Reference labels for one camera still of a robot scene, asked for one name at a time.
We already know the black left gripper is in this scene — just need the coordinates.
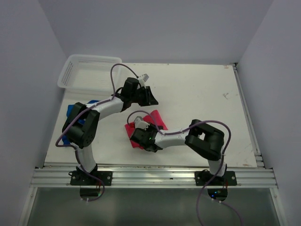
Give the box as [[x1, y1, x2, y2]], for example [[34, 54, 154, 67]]
[[131, 86, 158, 106]]

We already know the pink microfiber towel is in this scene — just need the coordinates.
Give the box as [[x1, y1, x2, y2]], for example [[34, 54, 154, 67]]
[[125, 110, 168, 138]]

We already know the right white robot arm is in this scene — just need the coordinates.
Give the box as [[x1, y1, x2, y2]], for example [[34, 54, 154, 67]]
[[129, 117, 231, 185]]

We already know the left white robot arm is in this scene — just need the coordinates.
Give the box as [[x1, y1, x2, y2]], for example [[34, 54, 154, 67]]
[[59, 74, 158, 185]]

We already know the white plastic basket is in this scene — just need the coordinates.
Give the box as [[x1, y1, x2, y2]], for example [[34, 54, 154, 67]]
[[57, 54, 122, 96]]

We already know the blue microfiber towel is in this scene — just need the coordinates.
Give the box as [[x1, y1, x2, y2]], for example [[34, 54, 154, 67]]
[[60, 100, 100, 147]]

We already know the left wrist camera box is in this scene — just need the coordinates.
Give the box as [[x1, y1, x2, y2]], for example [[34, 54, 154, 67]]
[[138, 73, 149, 82]]

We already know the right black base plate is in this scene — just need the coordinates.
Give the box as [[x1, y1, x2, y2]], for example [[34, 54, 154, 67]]
[[194, 169, 238, 186]]

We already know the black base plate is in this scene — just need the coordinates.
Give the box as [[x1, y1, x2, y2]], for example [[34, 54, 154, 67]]
[[194, 169, 238, 186], [68, 170, 112, 186]]

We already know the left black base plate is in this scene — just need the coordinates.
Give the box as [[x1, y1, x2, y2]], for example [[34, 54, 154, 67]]
[[68, 170, 112, 186]]

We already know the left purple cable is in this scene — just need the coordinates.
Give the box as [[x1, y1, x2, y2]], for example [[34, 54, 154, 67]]
[[55, 63, 144, 202]]

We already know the aluminium mounting rail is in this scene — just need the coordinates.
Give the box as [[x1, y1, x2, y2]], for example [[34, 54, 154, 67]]
[[30, 164, 277, 188]]

